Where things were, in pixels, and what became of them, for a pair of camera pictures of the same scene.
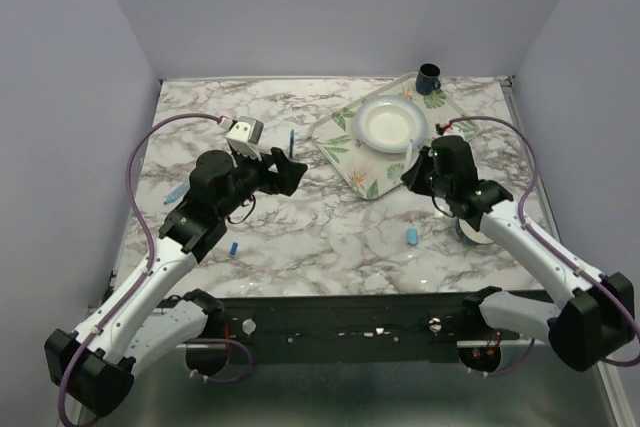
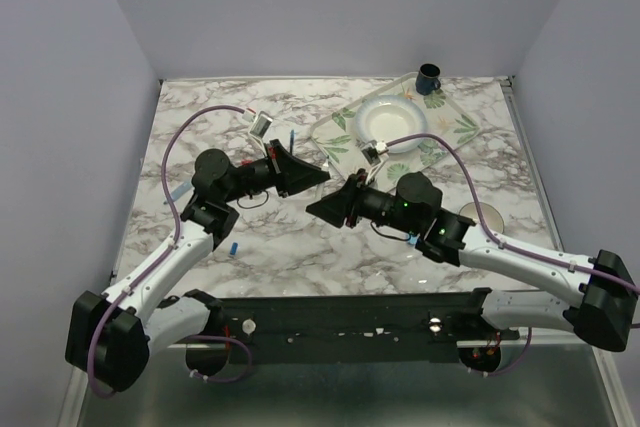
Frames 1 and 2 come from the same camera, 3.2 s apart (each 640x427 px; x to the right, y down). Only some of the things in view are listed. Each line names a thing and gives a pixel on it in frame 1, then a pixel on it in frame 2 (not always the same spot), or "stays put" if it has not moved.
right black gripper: x=413 y=177 → x=333 y=209
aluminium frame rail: x=509 y=88 stays put
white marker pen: x=409 y=158 → x=321 y=188
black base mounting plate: x=347 y=331 stays put
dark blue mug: x=427 y=80 stays put
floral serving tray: x=376 y=172 stays put
